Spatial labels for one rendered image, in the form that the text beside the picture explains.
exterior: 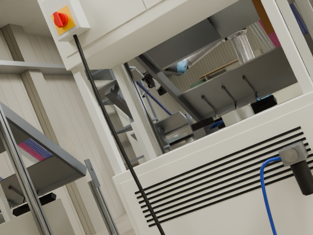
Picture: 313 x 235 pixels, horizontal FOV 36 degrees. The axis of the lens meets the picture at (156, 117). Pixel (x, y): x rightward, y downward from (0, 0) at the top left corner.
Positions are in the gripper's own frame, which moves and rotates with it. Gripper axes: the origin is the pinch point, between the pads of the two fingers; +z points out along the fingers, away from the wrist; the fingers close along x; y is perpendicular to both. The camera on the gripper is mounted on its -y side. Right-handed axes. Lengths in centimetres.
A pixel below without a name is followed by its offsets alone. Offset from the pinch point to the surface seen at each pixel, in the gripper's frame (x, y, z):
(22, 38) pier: -297, 19, -340
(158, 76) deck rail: 21.5, 14.5, 21.8
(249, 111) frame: 56, -9, 43
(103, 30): 42, 56, 71
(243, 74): 51, -9, 10
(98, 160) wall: -330, -189, -326
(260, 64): 60, -8, 10
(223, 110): 32.0, -21.7, 9.2
